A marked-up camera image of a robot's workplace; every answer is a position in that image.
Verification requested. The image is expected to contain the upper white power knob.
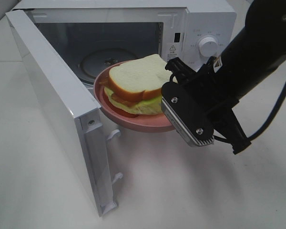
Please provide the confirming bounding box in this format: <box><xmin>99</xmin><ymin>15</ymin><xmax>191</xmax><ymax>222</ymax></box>
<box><xmin>198</xmin><ymin>35</ymin><xmax>219</xmax><ymax>57</ymax></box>

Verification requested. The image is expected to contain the sandwich with lettuce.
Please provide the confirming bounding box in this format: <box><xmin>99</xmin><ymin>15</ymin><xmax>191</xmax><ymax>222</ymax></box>
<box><xmin>99</xmin><ymin>54</ymin><xmax>172</xmax><ymax>118</ymax></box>

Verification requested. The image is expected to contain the white microwave door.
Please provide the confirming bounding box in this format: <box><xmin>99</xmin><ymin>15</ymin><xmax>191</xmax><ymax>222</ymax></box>
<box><xmin>6</xmin><ymin>10</ymin><xmax>117</xmax><ymax>216</ymax></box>

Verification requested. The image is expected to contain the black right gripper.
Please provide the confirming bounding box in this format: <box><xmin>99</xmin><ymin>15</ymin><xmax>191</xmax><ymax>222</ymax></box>
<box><xmin>165</xmin><ymin>57</ymin><xmax>251</xmax><ymax>155</ymax></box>

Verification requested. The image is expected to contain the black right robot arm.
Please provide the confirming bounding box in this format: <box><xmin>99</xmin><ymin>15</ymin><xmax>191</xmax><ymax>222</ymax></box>
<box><xmin>161</xmin><ymin>0</ymin><xmax>286</xmax><ymax>154</ymax></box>

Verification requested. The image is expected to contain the warning label sticker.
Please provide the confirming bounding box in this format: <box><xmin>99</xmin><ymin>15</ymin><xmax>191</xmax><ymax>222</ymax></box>
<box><xmin>164</xmin><ymin>42</ymin><xmax>180</xmax><ymax>62</ymax></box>

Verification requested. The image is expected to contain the pink round plate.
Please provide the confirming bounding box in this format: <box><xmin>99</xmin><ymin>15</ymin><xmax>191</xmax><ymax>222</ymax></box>
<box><xmin>93</xmin><ymin>62</ymin><xmax>175</xmax><ymax>133</ymax></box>

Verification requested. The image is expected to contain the white microwave oven body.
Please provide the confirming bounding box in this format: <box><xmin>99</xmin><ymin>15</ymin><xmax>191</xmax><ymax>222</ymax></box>
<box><xmin>11</xmin><ymin>0</ymin><xmax>236</xmax><ymax>95</ymax></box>

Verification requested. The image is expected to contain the glass microwave turntable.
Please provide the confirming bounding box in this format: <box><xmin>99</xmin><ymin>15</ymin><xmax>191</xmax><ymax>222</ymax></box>
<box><xmin>78</xmin><ymin>48</ymin><xmax>138</xmax><ymax>85</ymax></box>

